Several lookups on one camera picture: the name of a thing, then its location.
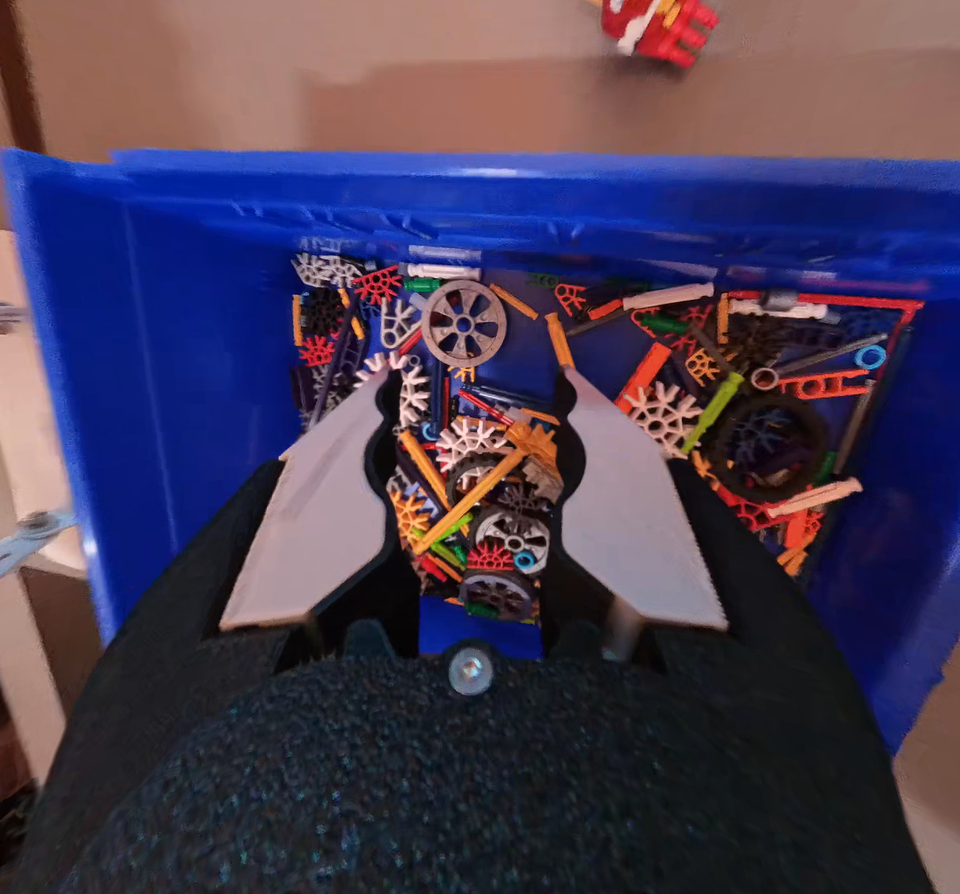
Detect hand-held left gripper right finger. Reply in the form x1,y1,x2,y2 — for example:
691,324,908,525
540,367,730,661

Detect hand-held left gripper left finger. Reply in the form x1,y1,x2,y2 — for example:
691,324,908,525
217,367,421,659

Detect pile of colourful toy pieces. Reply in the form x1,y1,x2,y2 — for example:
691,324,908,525
288,249,925,621

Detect blue plastic parts bin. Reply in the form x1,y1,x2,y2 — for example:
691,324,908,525
0,147,960,756

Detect red yellow toy foot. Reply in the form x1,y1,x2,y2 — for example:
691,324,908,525
576,0,721,72

